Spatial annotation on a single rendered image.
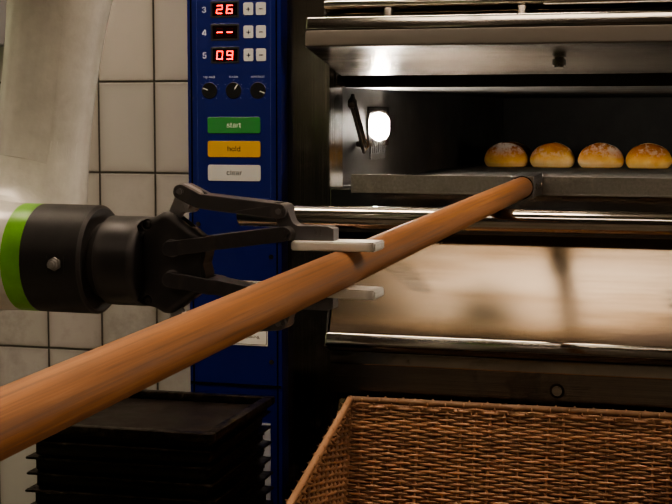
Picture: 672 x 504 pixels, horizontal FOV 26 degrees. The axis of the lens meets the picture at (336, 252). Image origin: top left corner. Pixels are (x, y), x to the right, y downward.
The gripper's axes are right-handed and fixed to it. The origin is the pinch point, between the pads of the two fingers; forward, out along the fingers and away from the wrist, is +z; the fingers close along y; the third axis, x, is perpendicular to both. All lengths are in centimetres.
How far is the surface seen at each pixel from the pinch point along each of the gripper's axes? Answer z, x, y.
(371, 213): -17, -73, 1
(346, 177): -34, -120, -2
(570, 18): 6, -96, -26
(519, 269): -3, -112, 12
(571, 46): 6, -97, -22
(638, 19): 15, -96, -26
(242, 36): -47, -107, -24
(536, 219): 5, -73, 1
